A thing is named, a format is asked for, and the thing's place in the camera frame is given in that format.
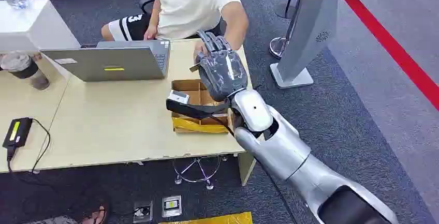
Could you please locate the person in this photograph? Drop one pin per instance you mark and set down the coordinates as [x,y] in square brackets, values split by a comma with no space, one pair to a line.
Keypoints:
[192,3]

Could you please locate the yellow sheet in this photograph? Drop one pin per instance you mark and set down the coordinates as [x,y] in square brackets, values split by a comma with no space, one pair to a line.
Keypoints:
[212,219]

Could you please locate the chrome chair base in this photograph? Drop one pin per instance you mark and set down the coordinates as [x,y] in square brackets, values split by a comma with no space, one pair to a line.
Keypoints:
[197,172]

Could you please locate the person's foot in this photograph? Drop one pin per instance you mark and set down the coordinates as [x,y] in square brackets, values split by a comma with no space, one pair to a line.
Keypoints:
[97,214]

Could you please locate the black power adapter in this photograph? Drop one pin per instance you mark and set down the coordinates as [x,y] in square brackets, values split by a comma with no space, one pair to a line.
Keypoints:
[17,132]

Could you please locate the tan card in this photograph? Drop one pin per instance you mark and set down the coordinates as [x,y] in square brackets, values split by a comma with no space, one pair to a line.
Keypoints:
[194,68]

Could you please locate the white cabinet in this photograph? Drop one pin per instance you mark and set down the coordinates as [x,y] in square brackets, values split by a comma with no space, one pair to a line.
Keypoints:
[32,25]

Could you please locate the lidded coffee cup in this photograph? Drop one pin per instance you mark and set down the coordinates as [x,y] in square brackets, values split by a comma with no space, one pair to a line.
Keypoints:
[24,70]

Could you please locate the wooden card box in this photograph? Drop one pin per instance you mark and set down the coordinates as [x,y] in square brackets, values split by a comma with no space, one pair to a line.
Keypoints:
[200,95]

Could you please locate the person's hand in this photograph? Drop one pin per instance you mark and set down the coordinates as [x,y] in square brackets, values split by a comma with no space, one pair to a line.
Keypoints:
[151,33]
[200,49]

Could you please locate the black office chair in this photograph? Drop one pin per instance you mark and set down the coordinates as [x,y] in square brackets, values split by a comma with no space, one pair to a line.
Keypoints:
[147,3]

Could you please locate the yellow foil bag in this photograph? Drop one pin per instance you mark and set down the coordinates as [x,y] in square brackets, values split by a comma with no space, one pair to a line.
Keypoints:
[197,125]

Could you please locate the grey kiosk screen stand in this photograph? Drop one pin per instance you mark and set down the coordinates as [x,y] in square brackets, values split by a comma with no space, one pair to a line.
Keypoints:
[308,34]

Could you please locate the steel floor socket plate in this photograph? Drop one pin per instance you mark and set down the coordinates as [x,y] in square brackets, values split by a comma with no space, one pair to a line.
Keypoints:
[171,206]

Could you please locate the person's left hand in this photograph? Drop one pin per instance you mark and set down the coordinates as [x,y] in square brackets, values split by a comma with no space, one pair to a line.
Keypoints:
[200,49]

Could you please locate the person's right hand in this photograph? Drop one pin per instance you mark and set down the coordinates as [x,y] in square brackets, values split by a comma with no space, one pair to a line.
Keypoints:
[151,33]

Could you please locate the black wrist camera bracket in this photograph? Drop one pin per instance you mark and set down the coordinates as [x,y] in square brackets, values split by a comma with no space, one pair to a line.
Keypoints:
[195,111]

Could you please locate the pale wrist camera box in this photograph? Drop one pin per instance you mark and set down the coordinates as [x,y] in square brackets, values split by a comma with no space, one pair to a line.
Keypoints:
[179,97]

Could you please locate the chrome base stanchion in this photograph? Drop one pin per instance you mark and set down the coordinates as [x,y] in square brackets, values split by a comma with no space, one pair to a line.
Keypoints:
[278,47]

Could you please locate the grey laptop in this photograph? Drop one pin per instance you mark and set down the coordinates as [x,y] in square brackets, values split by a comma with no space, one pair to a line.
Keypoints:
[109,64]

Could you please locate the open floor socket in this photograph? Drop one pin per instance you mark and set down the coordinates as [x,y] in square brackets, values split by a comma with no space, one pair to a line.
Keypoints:
[142,212]

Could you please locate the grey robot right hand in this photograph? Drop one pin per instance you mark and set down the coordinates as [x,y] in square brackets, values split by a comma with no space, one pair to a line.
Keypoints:
[223,73]

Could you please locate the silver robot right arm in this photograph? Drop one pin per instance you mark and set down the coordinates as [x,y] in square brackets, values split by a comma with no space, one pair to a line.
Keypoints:
[291,154]

